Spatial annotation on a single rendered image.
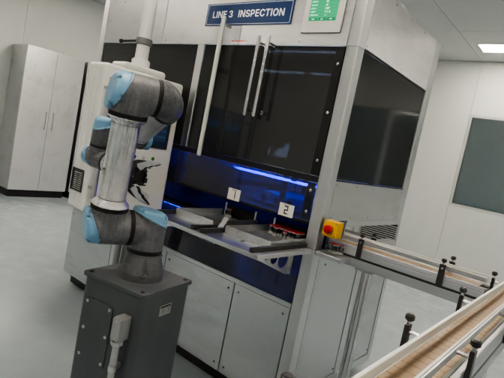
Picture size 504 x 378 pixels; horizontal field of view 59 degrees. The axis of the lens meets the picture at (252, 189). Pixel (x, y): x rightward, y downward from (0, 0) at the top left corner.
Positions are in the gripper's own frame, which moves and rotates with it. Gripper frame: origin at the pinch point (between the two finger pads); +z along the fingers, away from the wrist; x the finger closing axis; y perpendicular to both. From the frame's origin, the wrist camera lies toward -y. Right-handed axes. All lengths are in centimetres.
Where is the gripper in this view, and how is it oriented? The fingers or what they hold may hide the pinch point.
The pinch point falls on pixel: (154, 184)
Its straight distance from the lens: 157.4
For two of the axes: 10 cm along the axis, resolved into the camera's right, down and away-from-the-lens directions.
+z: 8.5, 3.4, -4.0
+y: 4.3, -0.2, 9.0
